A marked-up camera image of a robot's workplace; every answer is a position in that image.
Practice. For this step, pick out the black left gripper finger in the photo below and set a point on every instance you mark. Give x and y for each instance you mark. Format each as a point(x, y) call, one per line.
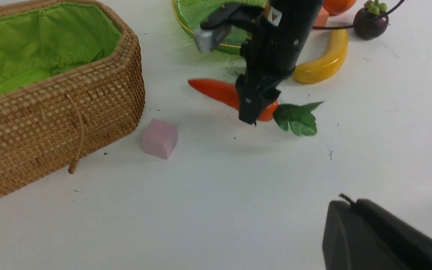
point(361, 235)

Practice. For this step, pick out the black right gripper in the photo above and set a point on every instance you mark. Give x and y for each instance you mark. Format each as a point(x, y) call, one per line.
point(278, 31)

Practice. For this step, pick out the orange carrot with leaves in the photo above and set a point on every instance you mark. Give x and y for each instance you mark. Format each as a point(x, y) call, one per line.
point(298, 119)

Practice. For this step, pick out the yellow banana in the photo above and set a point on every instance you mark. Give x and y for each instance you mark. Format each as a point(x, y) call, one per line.
point(329, 64)

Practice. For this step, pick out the orange persimmon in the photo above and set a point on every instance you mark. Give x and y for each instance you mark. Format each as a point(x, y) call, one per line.
point(337, 7)

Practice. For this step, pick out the dark purple mangosteen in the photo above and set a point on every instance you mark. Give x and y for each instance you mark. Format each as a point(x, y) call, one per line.
point(371, 21)

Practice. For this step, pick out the pink foam cube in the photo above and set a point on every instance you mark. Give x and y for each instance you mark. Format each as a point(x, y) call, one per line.
point(160, 138)

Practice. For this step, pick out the salmon foam cube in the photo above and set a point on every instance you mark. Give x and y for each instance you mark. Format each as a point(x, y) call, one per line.
point(322, 18)

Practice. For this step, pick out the green glass leaf plate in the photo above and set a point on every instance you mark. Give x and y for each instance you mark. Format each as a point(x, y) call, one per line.
point(190, 13)

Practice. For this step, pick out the woven wicker basket green lining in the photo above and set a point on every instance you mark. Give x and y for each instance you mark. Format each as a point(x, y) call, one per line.
point(53, 123)

